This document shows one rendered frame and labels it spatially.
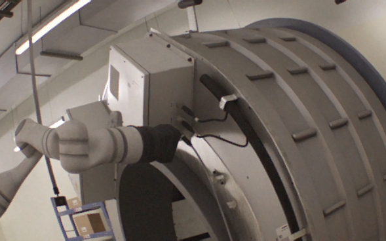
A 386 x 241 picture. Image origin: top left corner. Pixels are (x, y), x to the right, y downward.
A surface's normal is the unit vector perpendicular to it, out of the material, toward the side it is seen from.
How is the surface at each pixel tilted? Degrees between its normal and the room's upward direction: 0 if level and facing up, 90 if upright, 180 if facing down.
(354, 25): 90
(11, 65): 90
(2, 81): 90
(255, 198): 90
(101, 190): 145
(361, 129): 71
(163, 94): 133
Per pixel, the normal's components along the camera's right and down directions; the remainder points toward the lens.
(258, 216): -0.87, 0.20
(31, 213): -0.41, -0.02
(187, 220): 0.52, 0.18
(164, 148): 0.65, 0.44
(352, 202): 0.37, -0.37
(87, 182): 0.47, 0.61
